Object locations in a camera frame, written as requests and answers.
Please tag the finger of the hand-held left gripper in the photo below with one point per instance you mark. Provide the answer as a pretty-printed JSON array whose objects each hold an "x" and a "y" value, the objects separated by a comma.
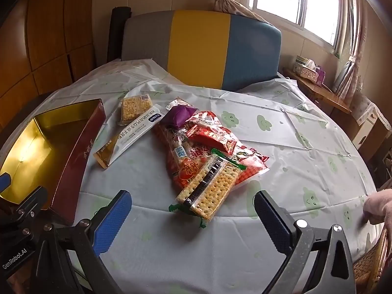
[
  {"x": 3, "y": 183},
  {"x": 30, "y": 199}
]

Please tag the wooden wardrobe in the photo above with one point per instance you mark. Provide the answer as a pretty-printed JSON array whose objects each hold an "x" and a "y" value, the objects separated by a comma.
[{"x": 46, "y": 36}]

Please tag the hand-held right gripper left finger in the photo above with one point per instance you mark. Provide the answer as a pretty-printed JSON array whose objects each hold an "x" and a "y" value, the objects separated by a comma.
[{"x": 111, "y": 220}]

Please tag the pale cloud-print tablecloth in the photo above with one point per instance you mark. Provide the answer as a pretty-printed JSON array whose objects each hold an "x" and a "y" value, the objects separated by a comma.
[{"x": 275, "y": 165}]

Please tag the clear rice crisp packet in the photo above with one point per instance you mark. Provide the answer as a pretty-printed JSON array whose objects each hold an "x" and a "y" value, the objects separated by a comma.
[{"x": 134, "y": 108}]

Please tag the white cloth-covered cabinet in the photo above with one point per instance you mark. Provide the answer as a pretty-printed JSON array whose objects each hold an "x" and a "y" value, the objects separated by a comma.
[{"x": 367, "y": 119}]

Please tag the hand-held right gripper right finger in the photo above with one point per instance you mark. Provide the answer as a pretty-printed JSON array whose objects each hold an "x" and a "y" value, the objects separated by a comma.
[{"x": 272, "y": 220}]

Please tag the gold tin box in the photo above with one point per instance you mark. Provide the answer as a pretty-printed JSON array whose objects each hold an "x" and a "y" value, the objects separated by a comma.
[{"x": 46, "y": 134}]

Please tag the small purple box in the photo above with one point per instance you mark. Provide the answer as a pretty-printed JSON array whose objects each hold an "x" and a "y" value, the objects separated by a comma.
[{"x": 320, "y": 76}]

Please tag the long white snack packet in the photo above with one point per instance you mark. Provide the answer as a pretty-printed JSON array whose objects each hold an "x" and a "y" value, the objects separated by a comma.
[{"x": 134, "y": 131}]

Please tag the large red candy bag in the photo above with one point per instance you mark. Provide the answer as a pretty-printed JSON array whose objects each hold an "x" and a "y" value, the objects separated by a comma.
[{"x": 183, "y": 171}]

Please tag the wooden side table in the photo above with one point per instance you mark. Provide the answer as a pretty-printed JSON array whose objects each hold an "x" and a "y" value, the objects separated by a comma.
[{"x": 321, "y": 93}]

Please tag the green-edged cracker packet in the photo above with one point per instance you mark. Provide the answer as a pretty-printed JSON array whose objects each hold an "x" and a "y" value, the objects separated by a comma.
[{"x": 205, "y": 193}]

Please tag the red snack packet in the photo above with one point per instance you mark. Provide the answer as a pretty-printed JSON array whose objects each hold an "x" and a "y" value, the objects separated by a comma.
[{"x": 214, "y": 139}]

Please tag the wicker chair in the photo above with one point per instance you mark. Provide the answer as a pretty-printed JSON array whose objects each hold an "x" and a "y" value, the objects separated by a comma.
[{"x": 367, "y": 263}]

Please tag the floral side curtain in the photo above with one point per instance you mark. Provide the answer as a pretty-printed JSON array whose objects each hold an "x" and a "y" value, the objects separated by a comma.
[{"x": 355, "y": 36}]

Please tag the purple snack packet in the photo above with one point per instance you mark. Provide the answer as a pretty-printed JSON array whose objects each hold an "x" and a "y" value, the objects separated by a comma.
[{"x": 179, "y": 115}]

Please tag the tissue box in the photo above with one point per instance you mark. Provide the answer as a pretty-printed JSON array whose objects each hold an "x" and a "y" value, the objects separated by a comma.
[{"x": 303, "y": 72}]

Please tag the pink fleece clothing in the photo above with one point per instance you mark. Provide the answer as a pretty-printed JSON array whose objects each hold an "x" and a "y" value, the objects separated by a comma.
[{"x": 379, "y": 205}]

